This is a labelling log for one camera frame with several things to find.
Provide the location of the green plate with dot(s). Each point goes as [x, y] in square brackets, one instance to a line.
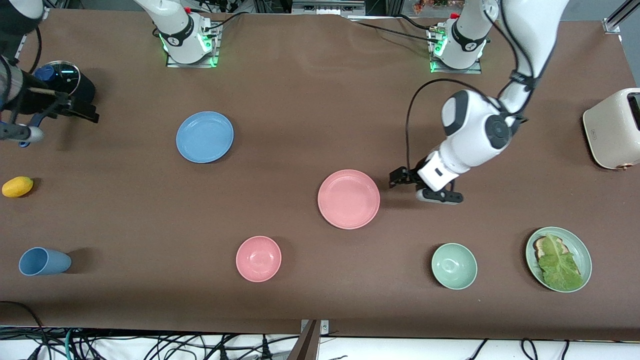
[582, 250]

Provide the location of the glass pot lid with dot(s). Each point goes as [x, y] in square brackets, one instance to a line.
[67, 75]

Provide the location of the brown table cover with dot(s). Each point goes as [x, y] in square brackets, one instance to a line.
[280, 100]

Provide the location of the toasted bread slice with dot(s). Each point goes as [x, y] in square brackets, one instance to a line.
[539, 246]

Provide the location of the green lettuce leaf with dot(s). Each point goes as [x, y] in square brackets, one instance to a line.
[560, 267]

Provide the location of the yellow lemon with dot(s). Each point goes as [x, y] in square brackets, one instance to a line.
[17, 186]

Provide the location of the blue cup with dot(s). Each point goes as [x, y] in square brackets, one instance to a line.
[45, 261]

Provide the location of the grey metal box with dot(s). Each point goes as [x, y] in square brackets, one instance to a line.
[327, 6]

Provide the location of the silver metal bracket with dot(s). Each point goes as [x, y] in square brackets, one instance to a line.
[324, 327]

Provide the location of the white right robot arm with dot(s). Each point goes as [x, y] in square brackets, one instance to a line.
[180, 35]

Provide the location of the pink bowl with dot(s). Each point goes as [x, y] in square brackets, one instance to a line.
[258, 259]

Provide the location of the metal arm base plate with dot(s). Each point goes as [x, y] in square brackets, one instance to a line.
[435, 67]
[216, 47]

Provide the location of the blue plate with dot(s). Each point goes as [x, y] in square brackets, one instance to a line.
[204, 137]

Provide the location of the beige toaster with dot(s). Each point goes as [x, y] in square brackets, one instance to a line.
[610, 130]

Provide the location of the blue plastic utensil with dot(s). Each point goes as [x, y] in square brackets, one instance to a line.
[45, 73]

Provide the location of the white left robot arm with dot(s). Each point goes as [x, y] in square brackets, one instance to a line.
[475, 135]

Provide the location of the green bowl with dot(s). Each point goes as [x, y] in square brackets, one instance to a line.
[454, 266]

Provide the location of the pink plate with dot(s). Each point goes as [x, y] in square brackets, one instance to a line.
[348, 199]

